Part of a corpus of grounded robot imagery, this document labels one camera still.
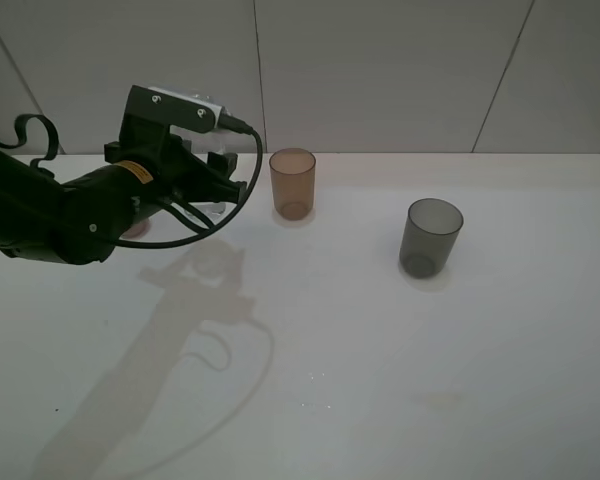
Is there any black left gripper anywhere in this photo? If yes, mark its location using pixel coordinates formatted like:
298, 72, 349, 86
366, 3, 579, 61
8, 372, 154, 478
104, 114, 247, 212

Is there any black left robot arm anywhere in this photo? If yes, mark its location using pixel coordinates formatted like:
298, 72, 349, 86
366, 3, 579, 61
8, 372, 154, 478
0, 115, 255, 265

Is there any orange translucent plastic cup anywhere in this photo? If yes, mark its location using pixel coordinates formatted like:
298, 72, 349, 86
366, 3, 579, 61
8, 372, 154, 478
269, 148, 316, 221

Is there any pink translucent plastic cup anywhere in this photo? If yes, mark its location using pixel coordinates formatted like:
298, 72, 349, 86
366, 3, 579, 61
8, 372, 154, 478
121, 219, 150, 240

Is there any grey translucent plastic cup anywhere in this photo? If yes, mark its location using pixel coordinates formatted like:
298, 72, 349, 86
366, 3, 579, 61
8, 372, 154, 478
399, 198, 464, 279

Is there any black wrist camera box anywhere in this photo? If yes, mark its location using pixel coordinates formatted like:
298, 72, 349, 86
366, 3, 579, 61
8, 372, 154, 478
124, 85, 225, 133

